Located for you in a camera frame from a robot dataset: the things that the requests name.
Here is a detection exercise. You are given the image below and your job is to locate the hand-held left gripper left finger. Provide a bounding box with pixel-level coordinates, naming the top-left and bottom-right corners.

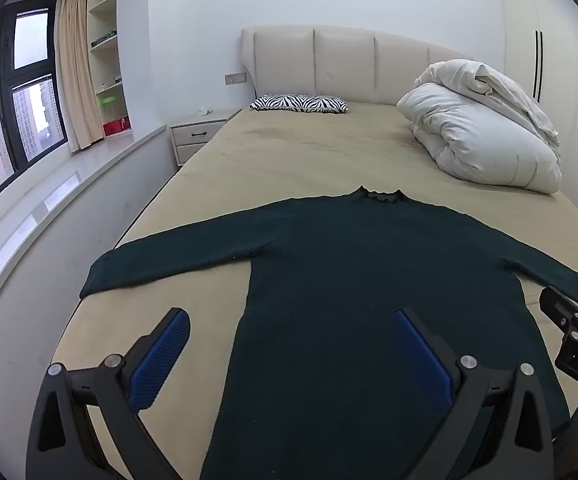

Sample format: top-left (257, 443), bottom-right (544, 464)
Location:
top-left (26, 307), bottom-right (192, 480)

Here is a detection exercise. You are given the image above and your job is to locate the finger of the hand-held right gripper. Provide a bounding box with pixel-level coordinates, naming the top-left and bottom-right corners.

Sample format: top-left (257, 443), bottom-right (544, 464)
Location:
top-left (539, 286), bottom-right (578, 332)

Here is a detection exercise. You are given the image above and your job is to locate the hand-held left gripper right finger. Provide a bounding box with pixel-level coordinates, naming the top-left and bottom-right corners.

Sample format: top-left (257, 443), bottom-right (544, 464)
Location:
top-left (391, 307), bottom-right (555, 480)

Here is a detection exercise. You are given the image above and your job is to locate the dark green sweater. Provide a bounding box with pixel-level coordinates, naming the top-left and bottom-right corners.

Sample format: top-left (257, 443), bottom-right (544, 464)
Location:
top-left (79, 186), bottom-right (578, 480)

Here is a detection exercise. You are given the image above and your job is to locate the white window bench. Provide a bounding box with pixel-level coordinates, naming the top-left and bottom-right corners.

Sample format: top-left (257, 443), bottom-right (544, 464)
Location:
top-left (0, 125), bottom-right (180, 461)

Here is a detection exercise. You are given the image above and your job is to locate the white folded duvet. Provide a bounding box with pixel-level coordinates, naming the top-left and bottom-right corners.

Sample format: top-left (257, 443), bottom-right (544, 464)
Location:
top-left (396, 59), bottom-right (563, 194)

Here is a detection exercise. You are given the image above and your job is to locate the white wardrobe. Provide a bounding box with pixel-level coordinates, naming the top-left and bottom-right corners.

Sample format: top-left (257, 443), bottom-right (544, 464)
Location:
top-left (499, 0), bottom-right (578, 228)

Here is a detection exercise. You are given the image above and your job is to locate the white nightstand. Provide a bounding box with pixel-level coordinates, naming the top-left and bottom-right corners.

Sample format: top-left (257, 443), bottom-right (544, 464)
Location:
top-left (170, 109), bottom-right (242, 167)

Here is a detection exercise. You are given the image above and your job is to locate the bed with beige sheet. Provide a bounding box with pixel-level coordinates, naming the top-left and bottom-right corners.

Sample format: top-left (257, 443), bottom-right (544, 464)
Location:
top-left (51, 95), bottom-right (578, 480)

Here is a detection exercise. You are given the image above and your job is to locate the red storage box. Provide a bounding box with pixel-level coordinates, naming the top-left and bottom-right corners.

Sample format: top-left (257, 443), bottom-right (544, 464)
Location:
top-left (103, 116), bottom-right (131, 137)

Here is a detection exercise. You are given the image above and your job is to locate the zebra print pillow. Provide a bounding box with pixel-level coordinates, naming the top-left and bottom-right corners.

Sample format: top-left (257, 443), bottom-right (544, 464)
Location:
top-left (249, 94), bottom-right (349, 114)

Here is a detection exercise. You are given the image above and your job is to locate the cream padded headboard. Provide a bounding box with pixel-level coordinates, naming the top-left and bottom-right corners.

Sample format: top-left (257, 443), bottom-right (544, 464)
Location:
top-left (241, 25), bottom-right (506, 107)

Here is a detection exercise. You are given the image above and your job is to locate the beige curtain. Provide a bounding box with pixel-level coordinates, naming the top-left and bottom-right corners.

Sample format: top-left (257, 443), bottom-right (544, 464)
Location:
top-left (54, 0), bottom-right (104, 154)

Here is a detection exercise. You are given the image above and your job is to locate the black framed window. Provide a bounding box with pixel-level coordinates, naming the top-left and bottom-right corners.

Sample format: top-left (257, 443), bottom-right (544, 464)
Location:
top-left (0, 0), bottom-right (70, 226)

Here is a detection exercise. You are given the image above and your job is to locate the white open shelf unit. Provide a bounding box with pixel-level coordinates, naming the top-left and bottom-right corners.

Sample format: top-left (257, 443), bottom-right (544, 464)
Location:
top-left (86, 0), bottom-right (134, 139)

